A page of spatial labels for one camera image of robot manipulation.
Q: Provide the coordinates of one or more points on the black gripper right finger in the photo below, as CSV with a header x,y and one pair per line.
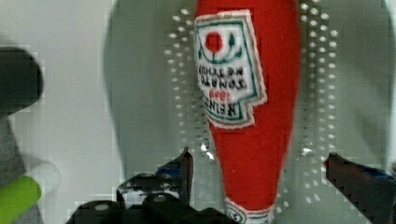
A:
x,y
370,190

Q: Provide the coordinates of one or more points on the green plastic strainer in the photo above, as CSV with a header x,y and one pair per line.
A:
x,y
346,100

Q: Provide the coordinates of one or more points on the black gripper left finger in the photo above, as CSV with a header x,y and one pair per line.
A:
x,y
175,178

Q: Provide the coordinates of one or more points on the red plush ketchup bottle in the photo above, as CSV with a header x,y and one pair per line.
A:
x,y
247,54

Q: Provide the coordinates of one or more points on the black round bowl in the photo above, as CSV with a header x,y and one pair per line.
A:
x,y
21,80

